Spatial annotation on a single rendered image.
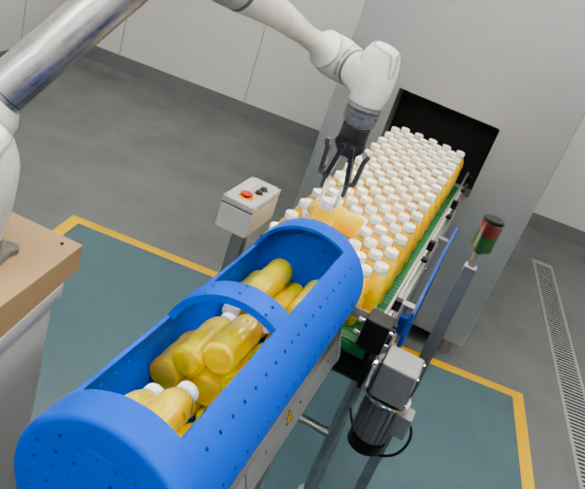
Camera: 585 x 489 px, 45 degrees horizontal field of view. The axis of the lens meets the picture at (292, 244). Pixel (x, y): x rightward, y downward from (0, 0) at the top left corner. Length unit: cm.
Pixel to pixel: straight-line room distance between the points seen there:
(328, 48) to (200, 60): 429
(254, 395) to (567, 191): 506
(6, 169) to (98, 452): 59
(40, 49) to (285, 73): 447
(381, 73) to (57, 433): 114
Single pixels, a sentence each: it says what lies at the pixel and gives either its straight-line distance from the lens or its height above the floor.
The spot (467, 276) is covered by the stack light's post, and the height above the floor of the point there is 107.
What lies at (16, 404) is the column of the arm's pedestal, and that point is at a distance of 174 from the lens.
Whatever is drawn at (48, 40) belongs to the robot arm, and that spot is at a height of 149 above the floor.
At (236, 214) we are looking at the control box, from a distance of 197.
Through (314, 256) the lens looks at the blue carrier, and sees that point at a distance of 170.
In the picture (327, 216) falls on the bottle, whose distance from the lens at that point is 192.
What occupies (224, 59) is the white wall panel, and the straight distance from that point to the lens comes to 602.
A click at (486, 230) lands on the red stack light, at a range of 204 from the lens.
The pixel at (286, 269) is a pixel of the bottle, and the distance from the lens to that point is 165.
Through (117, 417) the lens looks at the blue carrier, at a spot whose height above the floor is 123.
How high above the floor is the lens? 192
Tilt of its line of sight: 27 degrees down
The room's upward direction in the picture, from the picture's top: 20 degrees clockwise
